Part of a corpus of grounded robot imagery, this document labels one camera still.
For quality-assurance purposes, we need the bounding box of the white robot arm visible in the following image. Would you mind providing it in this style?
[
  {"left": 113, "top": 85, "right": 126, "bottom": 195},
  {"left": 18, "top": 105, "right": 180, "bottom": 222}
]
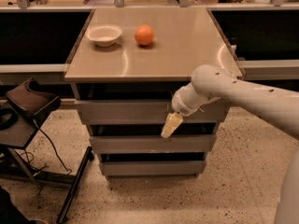
[{"left": 161, "top": 64, "right": 299, "bottom": 224}]

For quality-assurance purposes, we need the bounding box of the grey bottom drawer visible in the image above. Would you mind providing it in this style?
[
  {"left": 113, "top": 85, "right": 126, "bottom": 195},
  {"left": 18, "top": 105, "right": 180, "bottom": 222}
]
[{"left": 98, "top": 152, "right": 206, "bottom": 176}]

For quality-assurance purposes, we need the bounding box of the grey middle drawer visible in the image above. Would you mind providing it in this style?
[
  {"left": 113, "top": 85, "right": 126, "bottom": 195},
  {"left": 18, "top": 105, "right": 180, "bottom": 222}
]
[{"left": 90, "top": 123, "right": 216, "bottom": 154}]

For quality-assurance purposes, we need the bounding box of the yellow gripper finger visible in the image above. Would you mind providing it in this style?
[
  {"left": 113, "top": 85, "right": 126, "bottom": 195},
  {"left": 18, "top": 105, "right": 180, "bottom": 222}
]
[{"left": 161, "top": 113, "right": 183, "bottom": 138}]

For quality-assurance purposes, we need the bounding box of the grey drawer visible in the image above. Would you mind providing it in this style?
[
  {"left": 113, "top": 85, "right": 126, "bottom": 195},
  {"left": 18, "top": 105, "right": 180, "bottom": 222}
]
[
  {"left": 98, "top": 152, "right": 206, "bottom": 176},
  {"left": 75, "top": 82, "right": 233, "bottom": 125},
  {"left": 90, "top": 123, "right": 216, "bottom": 154}
]

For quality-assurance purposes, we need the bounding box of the grey top drawer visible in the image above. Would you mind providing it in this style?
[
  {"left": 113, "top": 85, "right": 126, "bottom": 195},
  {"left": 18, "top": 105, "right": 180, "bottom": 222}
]
[{"left": 75, "top": 82, "right": 233, "bottom": 125}]

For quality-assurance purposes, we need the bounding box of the black side stand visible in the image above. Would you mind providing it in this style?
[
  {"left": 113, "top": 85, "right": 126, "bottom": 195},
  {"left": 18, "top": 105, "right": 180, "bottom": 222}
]
[{"left": 1, "top": 110, "right": 93, "bottom": 224}]

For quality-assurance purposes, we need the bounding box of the grey drawer cabinet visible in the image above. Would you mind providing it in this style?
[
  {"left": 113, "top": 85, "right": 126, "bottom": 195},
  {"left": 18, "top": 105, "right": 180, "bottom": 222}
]
[{"left": 64, "top": 7, "right": 245, "bottom": 181}]

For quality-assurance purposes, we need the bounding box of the white bowl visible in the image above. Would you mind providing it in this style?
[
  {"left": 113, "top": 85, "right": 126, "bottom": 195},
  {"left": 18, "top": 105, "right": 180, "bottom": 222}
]
[{"left": 85, "top": 25, "right": 122, "bottom": 48}]

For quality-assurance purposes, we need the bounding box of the dark headset device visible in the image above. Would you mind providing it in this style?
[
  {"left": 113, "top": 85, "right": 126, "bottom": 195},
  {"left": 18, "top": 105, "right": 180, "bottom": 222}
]
[{"left": 6, "top": 78, "right": 61, "bottom": 122}]

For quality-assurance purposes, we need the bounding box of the orange fruit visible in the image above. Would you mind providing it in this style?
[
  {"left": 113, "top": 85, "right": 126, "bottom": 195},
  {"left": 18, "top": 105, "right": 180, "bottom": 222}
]
[{"left": 135, "top": 25, "right": 154, "bottom": 46}]

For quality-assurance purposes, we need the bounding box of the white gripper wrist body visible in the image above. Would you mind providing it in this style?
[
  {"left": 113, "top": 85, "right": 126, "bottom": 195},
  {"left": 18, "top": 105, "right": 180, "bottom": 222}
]
[{"left": 171, "top": 87, "right": 199, "bottom": 117}]

